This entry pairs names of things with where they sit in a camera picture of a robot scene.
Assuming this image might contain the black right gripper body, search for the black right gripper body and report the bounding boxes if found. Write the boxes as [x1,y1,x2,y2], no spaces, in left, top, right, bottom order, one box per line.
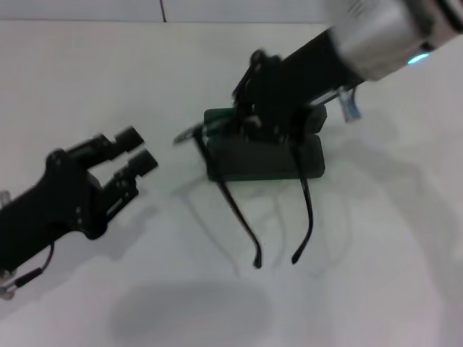
[259,26,363,113]

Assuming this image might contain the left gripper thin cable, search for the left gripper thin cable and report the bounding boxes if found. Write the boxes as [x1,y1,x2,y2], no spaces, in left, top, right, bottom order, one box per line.
[0,241,56,301]

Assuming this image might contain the right gripper thin cable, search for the right gripper thin cable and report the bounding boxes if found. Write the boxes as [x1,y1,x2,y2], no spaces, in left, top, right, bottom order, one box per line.
[339,85,363,124]

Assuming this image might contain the black glasses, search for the black glasses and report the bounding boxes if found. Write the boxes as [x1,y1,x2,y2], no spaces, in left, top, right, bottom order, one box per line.
[172,108,315,270]

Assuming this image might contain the green glasses case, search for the green glasses case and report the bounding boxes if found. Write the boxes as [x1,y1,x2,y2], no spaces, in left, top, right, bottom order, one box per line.
[203,104,328,182]

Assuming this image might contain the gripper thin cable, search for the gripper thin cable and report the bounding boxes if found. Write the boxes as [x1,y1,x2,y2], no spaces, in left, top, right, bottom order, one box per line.
[0,241,56,301]
[339,85,363,124]

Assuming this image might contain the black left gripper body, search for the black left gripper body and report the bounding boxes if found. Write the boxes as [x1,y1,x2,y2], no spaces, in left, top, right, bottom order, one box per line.
[0,147,140,273]

